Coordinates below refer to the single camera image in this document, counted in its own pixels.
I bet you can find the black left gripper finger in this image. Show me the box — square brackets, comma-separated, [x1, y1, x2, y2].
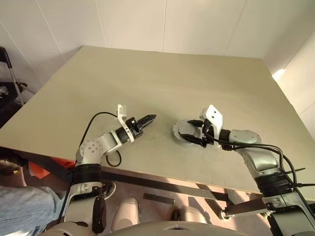
[137, 114, 158, 125]
[138, 117, 157, 130]

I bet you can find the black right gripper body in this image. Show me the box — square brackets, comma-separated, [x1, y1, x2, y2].
[201, 119, 215, 148]

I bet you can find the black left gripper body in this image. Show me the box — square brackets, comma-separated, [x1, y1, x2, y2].
[126, 118, 145, 139]

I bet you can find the silver motor housing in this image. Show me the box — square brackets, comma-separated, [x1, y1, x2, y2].
[172, 119, 205, 148]

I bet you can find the black white sneaker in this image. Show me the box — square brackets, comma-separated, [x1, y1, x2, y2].
[100, 181, 117, 200]

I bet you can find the beige rounded robot leg cover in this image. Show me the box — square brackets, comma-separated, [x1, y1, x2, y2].
[112, 198, 140, 232]
[172, 206, 208, 224]

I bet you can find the grey robot torso top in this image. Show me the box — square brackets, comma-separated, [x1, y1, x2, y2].
[44, 220, 247, 236]

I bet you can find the orange object under table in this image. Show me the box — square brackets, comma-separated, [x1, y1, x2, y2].
[28, 158, 76, 180]

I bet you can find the black cart with metal pole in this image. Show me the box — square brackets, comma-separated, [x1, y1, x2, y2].
[0, 46, 35, 117]

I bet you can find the bystander blue jeans leg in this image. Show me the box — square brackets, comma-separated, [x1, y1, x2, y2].
[0, 185, 67, 236]

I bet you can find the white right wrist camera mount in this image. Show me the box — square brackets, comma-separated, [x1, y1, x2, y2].
[199, 104, 224, 143]

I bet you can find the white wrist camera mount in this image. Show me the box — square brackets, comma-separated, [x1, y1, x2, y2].
[199, 104, 224, 143]
[116, 104, 135, 144]

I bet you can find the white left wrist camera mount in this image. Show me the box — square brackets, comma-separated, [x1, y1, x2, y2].
[116, 104, 135, 144]

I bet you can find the black metal table frame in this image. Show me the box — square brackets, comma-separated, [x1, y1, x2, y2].
[0, 146, 266, 218]

